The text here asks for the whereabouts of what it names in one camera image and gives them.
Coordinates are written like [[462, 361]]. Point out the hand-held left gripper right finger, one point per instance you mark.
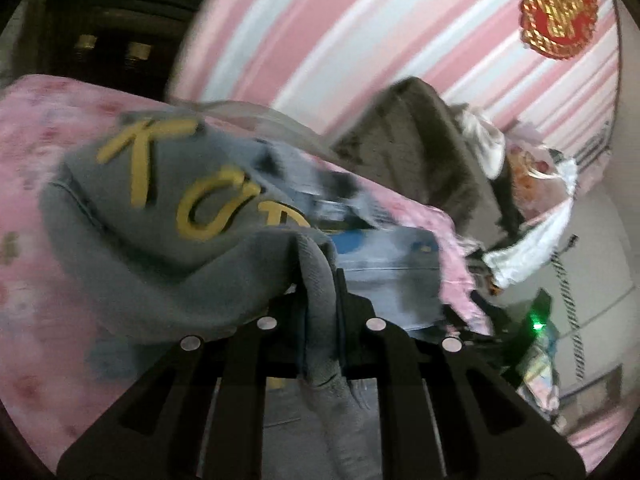
[[355, 320]]

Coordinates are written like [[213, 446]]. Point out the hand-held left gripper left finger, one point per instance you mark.
[[285, 312]]

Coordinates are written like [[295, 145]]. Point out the grey printed denim jacket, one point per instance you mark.
[[150, 240]]

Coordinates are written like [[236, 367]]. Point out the white hanging cloth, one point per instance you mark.
[[530, 250]]

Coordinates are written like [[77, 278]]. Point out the black cloth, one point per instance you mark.
[[507, 195]]

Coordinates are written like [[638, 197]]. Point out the pink printed gift bag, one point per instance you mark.
[[530, 170]]

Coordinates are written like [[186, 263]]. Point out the brown blanket covered chair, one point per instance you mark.
[[425, 160]]

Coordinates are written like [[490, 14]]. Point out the white folded cloth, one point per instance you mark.
[[482, 145]]

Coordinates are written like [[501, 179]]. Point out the red gold wall decoration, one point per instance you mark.
[[560, 10]]

